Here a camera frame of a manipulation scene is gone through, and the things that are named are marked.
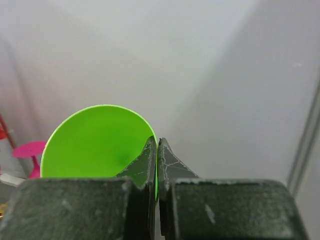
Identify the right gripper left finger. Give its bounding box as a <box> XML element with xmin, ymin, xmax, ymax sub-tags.
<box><xmin>0</xmin><ymin>137</ymin><xmax>157</xmax><ymax>240</ymax></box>

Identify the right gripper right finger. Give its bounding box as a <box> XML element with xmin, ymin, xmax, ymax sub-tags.
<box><xmin>157</xmin><ymin>138</ymin><xmax>309</xmax><ymax>240</ymax></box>

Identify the green wine glass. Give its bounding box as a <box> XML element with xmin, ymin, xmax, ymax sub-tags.
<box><xmin>39</xmin><ymin>104</ymin><xmax>160</xmax><ymax>203</ymax></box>

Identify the pink wine glass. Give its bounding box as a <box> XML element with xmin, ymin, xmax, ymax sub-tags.
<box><xmin>12</xmin><ymin>141</ymin><xmax>46</xmax><ymax>179</ymax></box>

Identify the white clothes stand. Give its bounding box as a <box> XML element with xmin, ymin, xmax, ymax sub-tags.
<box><xmin>0</xmin><ymin>173</ymin><xmax>25</xmax><ymax>187</ymax></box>

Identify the red cloth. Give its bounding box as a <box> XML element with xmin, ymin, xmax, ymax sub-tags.
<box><xmin>0</xmin><ymin>114</ymin><xmax>9</xmax><ymax>140</ymax></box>

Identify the gold wire glass rack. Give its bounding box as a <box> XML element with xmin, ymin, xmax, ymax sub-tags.
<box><xmin>0</xmin><ymin>203</ymin><xmax>7</xmax><ymax>218</ymax></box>

